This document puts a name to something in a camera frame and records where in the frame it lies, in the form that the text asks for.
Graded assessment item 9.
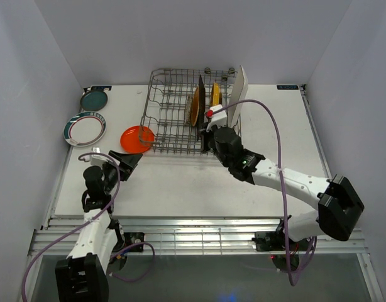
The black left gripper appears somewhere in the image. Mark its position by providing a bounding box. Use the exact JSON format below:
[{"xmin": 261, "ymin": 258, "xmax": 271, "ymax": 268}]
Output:
[{"xmin": 102, "ymin": 150, "xmax": 142, "ymax": 194}]

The yellow polka dot plate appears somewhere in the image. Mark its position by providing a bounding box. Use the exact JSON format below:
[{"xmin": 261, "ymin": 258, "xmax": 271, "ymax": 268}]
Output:
[{"xmin": 210, "ymin": 82, "xmax": 223, "ymax": 107}]

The white plate striped rim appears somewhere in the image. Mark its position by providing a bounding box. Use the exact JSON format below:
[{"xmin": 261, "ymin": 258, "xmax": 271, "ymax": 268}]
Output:
[{"xmin": 63, "ymin": 111, "xmax": 107, "ymax": 147}]

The speckled beige oval plate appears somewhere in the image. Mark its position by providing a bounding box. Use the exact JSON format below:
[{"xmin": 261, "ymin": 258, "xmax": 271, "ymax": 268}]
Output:
[{"xmin": 184, "ymin": 95, "xmax": 193, "ymax": 126}]

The woven bamboo round plate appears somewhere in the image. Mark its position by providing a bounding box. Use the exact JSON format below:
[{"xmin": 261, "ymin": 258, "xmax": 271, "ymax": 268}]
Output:
[{"xmin": 190, "ymin": 86, "xmax": 199, "ymax": 126}]

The white rectangular plate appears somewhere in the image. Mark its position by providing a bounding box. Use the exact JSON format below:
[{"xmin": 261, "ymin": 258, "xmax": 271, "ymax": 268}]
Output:
[{"xmin": 227, "ymin": 65, "xmax": 248, "ymax": 128}]

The green square glazed plate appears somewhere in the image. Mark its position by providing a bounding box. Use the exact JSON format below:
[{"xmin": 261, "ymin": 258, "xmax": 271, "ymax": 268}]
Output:
[{"xmin": 196, "ymin": 75, "xmax": 206, "ymax": 140}]

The dark teal round plate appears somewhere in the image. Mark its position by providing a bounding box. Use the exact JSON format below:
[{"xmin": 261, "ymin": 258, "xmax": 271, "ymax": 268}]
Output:
[{"xmin": 80, "ymin": 90, "xmax": 108, "ymax": 111}]

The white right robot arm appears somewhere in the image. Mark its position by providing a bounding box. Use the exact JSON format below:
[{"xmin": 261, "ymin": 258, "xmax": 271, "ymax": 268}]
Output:
[{"xmin": 199, "ymin": 123, "xmax": 365, "ymax": 250}]

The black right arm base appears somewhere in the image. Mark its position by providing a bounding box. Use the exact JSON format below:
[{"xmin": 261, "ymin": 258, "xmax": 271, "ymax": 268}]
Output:
[{"xmin": 251, "ymin": 231, "xmax": 312, "ymax": 252}]

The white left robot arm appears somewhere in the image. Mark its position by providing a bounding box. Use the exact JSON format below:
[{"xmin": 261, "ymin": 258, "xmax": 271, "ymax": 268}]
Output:
[{"xmin": 55, "ymin": 151, "xmax": 143, "ymax": 301}]

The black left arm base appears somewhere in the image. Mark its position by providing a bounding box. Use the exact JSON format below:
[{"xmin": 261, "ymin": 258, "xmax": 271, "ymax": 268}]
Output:
[{"xmin": 123, "ymin": 232, "xmax": 145, "ymax": 252}]

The orange round plate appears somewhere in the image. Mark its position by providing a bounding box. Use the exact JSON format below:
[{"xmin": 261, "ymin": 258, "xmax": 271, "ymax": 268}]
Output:
[{"xmin": 120, "ymin": 125, "xmax": 155, "ymax": 154}]

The black xdof label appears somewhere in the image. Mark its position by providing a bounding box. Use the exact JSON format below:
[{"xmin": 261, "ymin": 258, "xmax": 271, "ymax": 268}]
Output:
[{"xmin": 277, "ymin": 84, "xmax": 299, "ymax": 91}]

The black label back left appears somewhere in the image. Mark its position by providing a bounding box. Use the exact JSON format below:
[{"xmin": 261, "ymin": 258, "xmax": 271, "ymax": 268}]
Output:
[{"xmin": 84, "ymin": 86, "xmax": 112, "ymax": 92}]

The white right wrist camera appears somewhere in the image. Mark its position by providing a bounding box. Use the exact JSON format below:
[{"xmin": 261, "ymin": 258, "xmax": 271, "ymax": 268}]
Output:
[{"xmin": 205, "ymin": 104, "xmax": 228, "ymax": 132}]

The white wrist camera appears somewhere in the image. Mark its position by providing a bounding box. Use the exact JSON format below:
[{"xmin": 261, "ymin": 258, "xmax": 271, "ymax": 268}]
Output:
[
  {"xmin": 205, "ymin": 104, "xmax": 228, "ymax": 132},
  {"xmin": 89, "ymin": 147, "xmax": 108, "ymax": 167}
]

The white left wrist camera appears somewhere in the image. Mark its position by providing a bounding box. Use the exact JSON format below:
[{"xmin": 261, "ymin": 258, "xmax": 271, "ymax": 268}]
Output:
[{"xmin": 89, "ymin": 147, "xmax": 108, "ymax": 167}]

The grey wire dish rack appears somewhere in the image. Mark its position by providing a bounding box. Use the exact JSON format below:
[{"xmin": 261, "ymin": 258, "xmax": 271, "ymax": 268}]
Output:
[{"xmin": 140, "ymin": 67, "xmax": 238, "ymax": 155}]

